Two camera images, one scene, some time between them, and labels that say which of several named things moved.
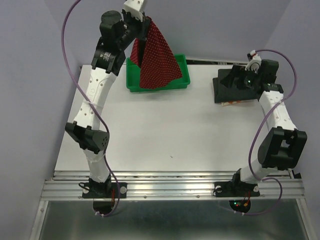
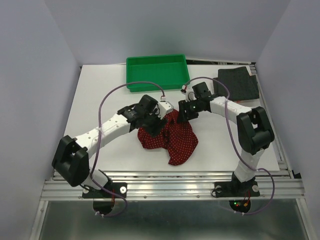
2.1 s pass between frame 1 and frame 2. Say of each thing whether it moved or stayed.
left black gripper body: moved
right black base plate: stayed
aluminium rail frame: stayed
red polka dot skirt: moved
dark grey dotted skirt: stayed
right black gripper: moved
